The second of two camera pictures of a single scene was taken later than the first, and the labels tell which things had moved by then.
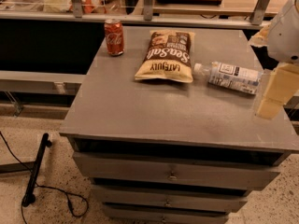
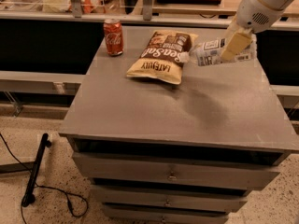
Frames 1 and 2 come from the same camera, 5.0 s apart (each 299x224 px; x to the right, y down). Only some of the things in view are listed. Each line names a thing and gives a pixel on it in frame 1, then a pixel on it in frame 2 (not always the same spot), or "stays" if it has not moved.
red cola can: (115, 36) stays
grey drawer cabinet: (161, 152) stays
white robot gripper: (285, 36) to (251, 12)
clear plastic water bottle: (228, 76) to (210, 52)
